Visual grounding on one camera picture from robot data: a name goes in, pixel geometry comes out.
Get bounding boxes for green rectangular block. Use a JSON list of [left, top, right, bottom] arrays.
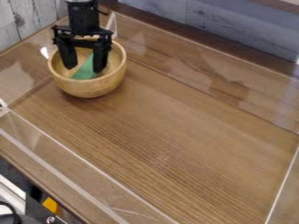
[[70, 54, 97, 80]]

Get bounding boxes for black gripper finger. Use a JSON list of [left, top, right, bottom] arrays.
[[92, 40, 110, 73], [54, 38, 77, 69]]

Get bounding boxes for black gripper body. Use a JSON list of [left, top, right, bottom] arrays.
[[52, 0, 113, 48]]

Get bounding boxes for clear acrylic front wall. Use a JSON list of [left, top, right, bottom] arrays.
[[0, 99, 178, 224]]

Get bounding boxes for black cable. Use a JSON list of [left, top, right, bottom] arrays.
[[0, 200, 21, 224]]

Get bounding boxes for brown wooden bowl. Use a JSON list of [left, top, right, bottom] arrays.
[[48, 41, 126, 98]]

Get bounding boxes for clear acrylic corner bracket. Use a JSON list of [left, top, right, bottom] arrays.
[[105, 12, 117, 39]]

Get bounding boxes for yellow label tag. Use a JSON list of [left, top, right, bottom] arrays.
[[41, 198, 60, 214]]

